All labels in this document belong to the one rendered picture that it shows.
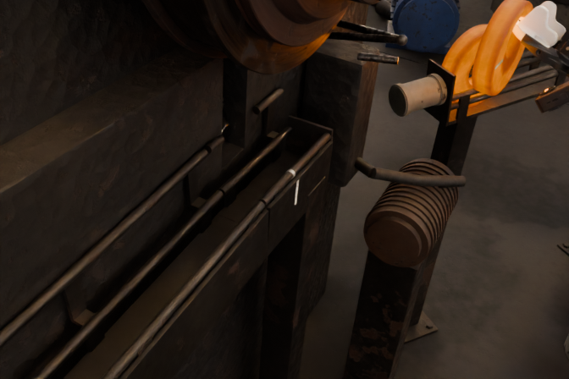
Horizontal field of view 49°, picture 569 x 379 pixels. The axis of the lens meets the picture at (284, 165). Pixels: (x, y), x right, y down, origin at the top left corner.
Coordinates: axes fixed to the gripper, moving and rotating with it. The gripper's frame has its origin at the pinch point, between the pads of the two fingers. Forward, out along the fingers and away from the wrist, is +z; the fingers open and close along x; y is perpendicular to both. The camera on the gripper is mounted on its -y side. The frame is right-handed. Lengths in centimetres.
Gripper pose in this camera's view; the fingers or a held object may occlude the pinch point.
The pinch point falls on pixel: (510, 21)
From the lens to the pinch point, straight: 107.9
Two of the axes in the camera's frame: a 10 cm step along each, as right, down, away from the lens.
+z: -7.3, -6.1, 3.1
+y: 3.0, -6.9, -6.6
